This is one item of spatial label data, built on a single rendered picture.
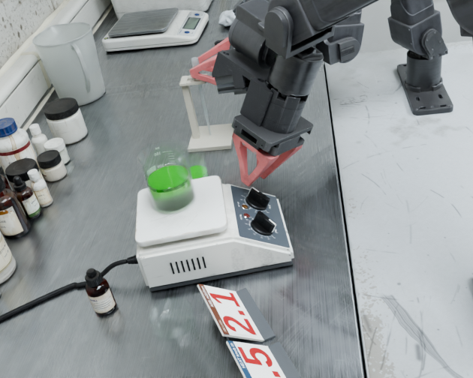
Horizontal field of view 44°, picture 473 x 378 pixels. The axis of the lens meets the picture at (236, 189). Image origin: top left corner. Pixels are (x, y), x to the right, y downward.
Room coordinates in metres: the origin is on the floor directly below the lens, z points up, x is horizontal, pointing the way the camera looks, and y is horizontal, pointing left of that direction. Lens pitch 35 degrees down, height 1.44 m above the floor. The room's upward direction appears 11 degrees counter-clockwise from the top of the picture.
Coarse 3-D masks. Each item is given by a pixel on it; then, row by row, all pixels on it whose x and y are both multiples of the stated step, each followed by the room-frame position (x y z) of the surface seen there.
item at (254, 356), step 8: (240, 344) 0.43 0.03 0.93; (240, 352) 0.41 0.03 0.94; (248, 352) 0.42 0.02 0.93; (256, 352) 0.42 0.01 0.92; (264, 352) 0.42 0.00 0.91; (248, 360) 0.40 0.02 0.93; (256, 360) 0.41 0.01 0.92; (264, 360) 0.41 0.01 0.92; (272, 360) 0.42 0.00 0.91; (248, 368) 0.39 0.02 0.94; (256, 368) 0.39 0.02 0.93; (264, 368) 0.40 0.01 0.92; (272, 368) 0.40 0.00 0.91; (256, 376) 0.38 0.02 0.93; (264, 376) 0.38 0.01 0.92; (272, 376) 0.39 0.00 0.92; (280, 376) 0.39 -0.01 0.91
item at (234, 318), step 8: (208, 288) 0.52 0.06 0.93; (216, 296) 0.51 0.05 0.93; (224, 296) 0.51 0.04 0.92; (232, 296) 0.52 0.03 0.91; (216, 304) 0.49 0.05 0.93; (224, 304) 0.50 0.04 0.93; (232, 304) 0.50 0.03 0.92; (224, 312) 0.48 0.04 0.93; (232, 312) 0.48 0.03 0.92; (240, 312) 0.49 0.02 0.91; (224, 320) 0.46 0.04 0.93; (232, 320) 0.47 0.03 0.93; (240, 320) 0.47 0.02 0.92; (248, 320) 0.48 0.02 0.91; (232, 328) 0.45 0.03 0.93; (240, 328) 0.46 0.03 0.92; (248, 328) 0.46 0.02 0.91; (256, 336) 0.45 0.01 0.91
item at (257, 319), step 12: (216, 288) 0.53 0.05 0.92; (204, 300) 0.50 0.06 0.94; (240, 300) 0.52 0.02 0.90; (252, 300) 0.51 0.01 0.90; (252, 312) 0.49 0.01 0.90; (252, 324) 0.47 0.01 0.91; (264, 324) 0.47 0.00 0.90; (228, 336) 0.44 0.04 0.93; (240, 336) 0.44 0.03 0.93; (264, 336) 0.45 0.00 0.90
